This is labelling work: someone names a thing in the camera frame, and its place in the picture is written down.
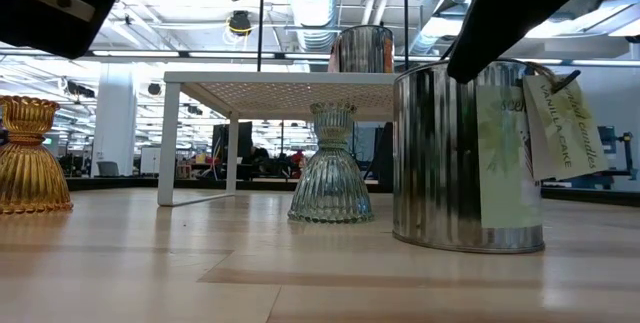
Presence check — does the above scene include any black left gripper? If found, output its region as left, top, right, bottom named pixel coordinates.
left=0, top=0, right=125, bottom=60

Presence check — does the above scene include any tin candle with orange label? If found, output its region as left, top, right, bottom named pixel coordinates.
left=327, top=24, right=396, bottom=74

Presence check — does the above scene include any amber ribbed glass candle holder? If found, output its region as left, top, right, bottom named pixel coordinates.
left=0, top=95, right=75, bottom=215

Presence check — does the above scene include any tin candle with cake label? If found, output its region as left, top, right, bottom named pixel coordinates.
left=392, top=59, right=610, bottom=255

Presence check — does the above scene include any clear ribbed glass candle holder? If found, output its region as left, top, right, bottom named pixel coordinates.
left=287, top=101, right=375, bottom=225

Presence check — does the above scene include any white cabinet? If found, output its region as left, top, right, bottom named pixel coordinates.
left=139, top=146, right=162, bottom=175

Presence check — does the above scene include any black cabinet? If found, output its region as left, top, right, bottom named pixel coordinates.
left=374, top=122, right=396, bottom=187

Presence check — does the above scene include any white perforated metal shelf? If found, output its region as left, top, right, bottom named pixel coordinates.
left=156, top=71, right=401, bottom=208

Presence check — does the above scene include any black monitor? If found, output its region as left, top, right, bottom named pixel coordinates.
left=212, top=121, right=254, bottom=164

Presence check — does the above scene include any person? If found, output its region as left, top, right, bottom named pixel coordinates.
left=248, top=145, right=272, bottom=167

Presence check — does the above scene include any smooth grey ceiling duct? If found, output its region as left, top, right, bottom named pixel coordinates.
left=407, top=0, right=466, bottom=55

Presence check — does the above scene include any silver spiral ventilation duct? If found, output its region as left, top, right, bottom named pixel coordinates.
left=283, top=0, right=347, bottom=54

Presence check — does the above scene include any black ceiling device yellow cable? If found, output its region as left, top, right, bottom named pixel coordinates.
left=222, top=9, right=271, bottom=47

